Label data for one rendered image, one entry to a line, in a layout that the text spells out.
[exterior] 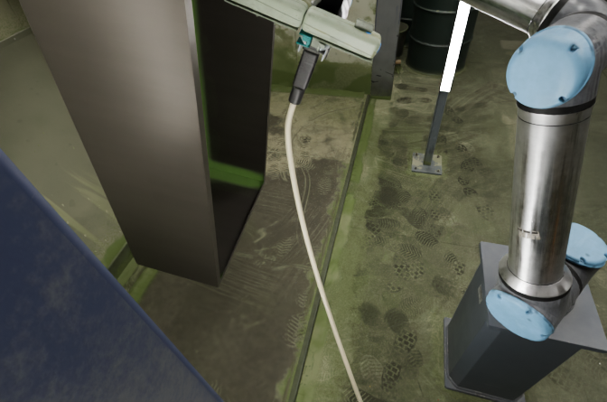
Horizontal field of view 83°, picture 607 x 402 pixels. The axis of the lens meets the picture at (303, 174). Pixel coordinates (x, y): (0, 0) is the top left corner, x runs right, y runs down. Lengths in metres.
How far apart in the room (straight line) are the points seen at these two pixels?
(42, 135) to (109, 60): 1.41
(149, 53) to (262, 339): 1.39
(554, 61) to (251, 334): 1.58
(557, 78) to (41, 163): 2.08
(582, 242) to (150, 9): 1.13
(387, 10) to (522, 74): 2.25
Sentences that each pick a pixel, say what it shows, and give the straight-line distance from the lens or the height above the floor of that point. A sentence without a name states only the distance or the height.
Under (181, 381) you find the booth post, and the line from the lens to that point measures 0.18.
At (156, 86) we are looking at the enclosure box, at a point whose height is 1.36.
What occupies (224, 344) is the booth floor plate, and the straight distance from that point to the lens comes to 1.84.
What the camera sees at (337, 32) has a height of 1.44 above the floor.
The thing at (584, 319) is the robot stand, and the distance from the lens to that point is 1.37.
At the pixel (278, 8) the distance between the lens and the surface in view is 0.72.
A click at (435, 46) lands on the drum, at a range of 3.51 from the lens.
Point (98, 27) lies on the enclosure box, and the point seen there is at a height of 1.48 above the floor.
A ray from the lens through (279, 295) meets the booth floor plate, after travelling 1.88.
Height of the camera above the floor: 1.71
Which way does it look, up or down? 44 degrees down
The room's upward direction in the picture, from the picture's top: 6 degrees counter-clockwise
